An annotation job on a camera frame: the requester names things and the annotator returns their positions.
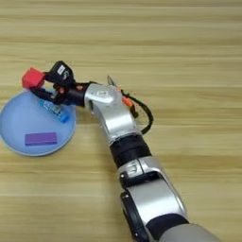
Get purple rectangular block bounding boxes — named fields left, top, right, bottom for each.
left=24, top=131, right=59, bottom=147

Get orange black pliers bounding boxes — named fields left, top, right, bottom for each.
left=106, top=74, right=139, bottom=120

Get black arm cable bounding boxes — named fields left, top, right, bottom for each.
left=120, top=89, right=155, bottom=136

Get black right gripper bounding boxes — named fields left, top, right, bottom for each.
left=29, top=80, right=93, bottom=107

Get light blue round plate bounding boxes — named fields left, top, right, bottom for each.
left=0, top=88, right=78, bottom=158

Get blue glue stick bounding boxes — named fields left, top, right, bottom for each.
left=39, top=98, right=71, bottom=124

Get red cube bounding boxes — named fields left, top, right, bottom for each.
left=21, top=66, right=46, bottom=90

